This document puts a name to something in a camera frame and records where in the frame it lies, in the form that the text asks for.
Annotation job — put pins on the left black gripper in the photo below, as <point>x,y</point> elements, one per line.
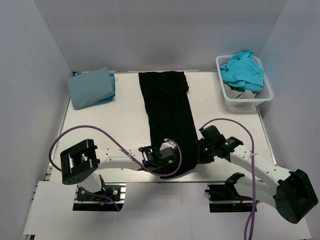
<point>162,170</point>

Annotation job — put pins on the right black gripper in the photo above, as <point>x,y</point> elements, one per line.
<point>200,158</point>

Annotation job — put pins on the black t-shirt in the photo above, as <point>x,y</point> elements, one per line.
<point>169,114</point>

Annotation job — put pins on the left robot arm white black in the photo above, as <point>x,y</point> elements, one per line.
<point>80,161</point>

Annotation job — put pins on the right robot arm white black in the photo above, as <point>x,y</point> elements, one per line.
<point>290,192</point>

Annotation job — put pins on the grey garment in basket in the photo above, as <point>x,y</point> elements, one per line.
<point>231,94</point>

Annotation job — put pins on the green garment in basket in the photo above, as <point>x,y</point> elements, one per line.
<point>238,89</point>

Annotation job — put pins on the white plastic basket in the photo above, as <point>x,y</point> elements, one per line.
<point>265,95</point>

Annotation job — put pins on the turquoise t-shirt in basket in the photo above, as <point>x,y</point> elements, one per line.
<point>243,71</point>

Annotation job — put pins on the folded bright blue t-shirt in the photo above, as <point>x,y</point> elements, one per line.
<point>113,85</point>

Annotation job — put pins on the folded light blue t-shirt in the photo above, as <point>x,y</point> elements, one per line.
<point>88,88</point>

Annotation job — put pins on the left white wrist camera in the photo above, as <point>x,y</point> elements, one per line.
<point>169,143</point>

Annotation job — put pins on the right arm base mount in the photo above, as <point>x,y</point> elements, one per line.
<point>224,198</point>

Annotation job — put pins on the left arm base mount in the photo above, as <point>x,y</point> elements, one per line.
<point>96,195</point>

